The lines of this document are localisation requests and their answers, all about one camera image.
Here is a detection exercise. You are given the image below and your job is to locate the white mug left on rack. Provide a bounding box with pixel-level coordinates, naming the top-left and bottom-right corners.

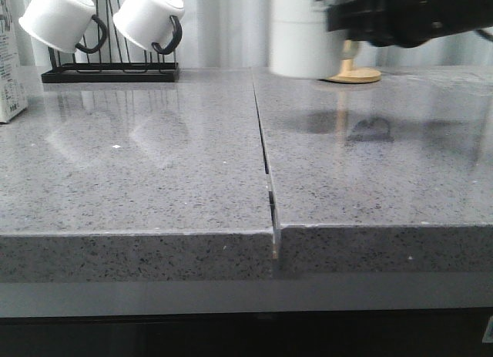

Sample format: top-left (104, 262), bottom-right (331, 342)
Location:
top-left (18, 0), bottom-right (108, 54)

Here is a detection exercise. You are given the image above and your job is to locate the wooden mug tree stand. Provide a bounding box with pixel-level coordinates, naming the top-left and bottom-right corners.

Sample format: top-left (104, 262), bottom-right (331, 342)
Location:
top-left (327, 40), bottom-right (381, 84)

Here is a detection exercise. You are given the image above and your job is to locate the white mug right on rack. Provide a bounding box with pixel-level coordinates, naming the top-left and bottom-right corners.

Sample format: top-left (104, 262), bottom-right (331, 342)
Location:
top-left (112, 0), bottom-right (185, 56)

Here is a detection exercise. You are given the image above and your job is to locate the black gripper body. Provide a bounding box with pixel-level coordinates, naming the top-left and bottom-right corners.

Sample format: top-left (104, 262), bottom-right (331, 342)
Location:
top-left (327, 0), bottom-right (492, 49)

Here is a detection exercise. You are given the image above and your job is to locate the Pascual milk carton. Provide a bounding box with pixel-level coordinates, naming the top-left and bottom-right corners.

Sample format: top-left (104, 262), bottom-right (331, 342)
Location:
top-left (1, 0), bottom-right (28, 123)

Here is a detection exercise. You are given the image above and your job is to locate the black wire mug rack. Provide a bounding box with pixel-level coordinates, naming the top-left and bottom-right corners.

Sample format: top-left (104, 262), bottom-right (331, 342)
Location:
top-left (42, 0), bottom-right (179, 84)

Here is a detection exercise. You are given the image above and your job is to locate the white mug on rack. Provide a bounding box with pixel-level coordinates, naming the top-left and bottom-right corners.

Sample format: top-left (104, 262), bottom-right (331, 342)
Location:
top-left (18, 0), bottom-right (108, 54)
top-left (112, 0), bottom-right (185, 56)

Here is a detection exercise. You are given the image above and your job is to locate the white HOME mug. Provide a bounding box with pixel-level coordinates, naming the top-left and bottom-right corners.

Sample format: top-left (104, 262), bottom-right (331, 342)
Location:
top-left (269, 0), bottom-right (349, 79)

